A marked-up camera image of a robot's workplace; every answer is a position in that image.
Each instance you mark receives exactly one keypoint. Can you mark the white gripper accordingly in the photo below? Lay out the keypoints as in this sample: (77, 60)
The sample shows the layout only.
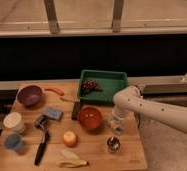
(115, 119)

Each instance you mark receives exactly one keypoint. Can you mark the purple bowl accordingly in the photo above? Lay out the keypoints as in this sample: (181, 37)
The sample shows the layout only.
(30, 95)

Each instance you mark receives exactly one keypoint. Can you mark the black metal can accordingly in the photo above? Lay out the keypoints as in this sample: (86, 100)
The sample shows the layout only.
(41, 122)

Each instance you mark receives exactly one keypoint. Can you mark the green plastic tray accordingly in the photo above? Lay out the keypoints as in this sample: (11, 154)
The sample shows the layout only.
(109, 83)

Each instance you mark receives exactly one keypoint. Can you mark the light blue towel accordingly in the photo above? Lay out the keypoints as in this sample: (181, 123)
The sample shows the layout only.
(117, 130)

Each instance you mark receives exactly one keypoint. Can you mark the yellow banana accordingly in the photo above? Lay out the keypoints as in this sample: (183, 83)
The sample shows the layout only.
(71, 160)

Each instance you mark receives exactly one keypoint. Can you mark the black handled knife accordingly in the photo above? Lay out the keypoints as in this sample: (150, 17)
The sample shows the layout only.
(41, 148)

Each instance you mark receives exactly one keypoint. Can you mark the white cup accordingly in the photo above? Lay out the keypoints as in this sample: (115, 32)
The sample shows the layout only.
(14, 122)

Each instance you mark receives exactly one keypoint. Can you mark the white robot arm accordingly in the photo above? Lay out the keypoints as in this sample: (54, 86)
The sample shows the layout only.
(130, 99)

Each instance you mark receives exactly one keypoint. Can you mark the orange carrot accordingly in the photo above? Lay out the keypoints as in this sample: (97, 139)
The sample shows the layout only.
(55, 90)

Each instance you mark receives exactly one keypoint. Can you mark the dark rectangular block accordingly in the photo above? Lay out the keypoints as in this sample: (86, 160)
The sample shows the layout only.
(76, 109)

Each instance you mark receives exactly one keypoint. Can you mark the dark grape bunch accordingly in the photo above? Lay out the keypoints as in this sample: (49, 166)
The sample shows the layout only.
(90, 85)

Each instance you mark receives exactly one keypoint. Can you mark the blue sponge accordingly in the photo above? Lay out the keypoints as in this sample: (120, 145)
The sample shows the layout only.
(52, 113)

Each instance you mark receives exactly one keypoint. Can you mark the blue cup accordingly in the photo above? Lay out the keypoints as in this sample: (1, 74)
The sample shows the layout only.
(14, 142)

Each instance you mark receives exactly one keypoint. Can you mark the small metal cup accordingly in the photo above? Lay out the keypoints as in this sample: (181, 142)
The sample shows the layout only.
(113, 144)

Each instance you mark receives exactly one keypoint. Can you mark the orange yellow apple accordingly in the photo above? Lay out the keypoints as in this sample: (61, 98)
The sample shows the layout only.
(69, 138)

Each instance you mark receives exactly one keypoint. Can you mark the red orange bowl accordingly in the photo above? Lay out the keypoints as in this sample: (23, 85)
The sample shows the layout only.
(90, 118)

